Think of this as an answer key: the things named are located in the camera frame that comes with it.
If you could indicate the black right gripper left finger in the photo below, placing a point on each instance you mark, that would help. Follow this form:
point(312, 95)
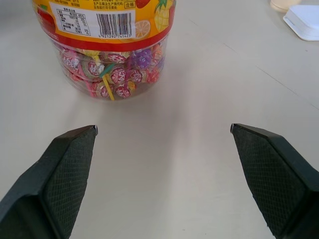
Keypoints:
point(49, 189)

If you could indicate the white plastic tray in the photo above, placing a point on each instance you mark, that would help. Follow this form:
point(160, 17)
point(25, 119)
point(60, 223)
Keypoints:
point(305, 23)

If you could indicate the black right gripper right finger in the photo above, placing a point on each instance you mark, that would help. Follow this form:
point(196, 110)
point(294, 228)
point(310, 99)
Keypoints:
point(271, 179)

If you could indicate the beige cup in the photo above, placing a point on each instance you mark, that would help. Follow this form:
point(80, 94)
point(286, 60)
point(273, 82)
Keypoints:
point(282, 5)

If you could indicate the red wrapped lollipop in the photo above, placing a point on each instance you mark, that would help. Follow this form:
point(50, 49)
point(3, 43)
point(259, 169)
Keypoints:
point(152, 74)
point(123, 92)
point(119, 76)
point(91, 68)

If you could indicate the pink wrapped lollipop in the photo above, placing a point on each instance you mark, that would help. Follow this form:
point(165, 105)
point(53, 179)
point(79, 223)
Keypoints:
point(69, 61)

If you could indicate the clear plastic lollipop jar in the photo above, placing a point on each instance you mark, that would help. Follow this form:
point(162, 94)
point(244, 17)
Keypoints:
point(99, 49)

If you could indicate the purple wrapped lollipop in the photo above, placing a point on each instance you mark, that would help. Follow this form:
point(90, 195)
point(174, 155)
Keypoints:
point(141, 59)

